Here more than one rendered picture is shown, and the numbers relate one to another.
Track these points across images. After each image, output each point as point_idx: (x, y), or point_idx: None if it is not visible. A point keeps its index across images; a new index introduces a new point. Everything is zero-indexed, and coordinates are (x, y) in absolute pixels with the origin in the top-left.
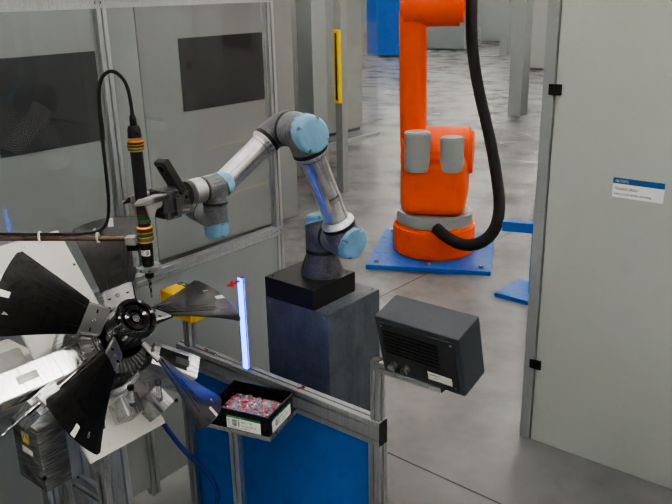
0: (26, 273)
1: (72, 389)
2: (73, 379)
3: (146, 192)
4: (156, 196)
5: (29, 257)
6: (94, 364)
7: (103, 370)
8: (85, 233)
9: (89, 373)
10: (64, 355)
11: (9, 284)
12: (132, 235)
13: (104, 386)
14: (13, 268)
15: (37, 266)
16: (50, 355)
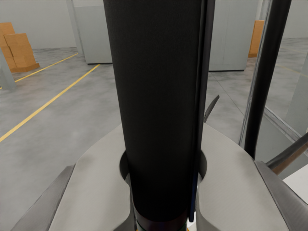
0: (205, 116)
1: (128, 179)
2: (129, 177)
3: (125, 138)
4: (72, 188)
5: (213, 106)
6: (132, 197)
7: (134, 214)
8: (270, 160)
9: (130, 193)
10: (195, 209)
11: (205, 114)
12: (194, 228)
13: (135, 222)
14: (210, 104)
15: (206, 118)
16: (196, 195)
